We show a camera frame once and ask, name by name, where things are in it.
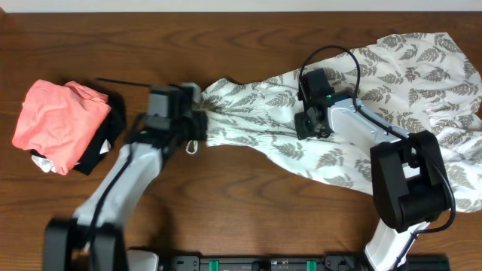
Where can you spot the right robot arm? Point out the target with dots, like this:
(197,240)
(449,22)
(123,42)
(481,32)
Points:
(409,182)

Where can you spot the folded black garment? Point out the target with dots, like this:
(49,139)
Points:
(101,139)

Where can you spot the folded coral pink garment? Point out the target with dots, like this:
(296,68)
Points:
(56,120)

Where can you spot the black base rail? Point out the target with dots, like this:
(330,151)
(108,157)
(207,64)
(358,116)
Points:
(331,262)

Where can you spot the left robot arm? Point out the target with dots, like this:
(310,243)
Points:
(97,226)

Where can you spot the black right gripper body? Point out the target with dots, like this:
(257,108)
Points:
(306,128)

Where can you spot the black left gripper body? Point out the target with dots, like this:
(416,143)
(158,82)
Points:
(192,129)

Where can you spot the white crumpled cloth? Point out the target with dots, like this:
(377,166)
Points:
(47,166)

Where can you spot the white fern print dress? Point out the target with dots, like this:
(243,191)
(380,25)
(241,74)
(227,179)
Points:
(417,81)

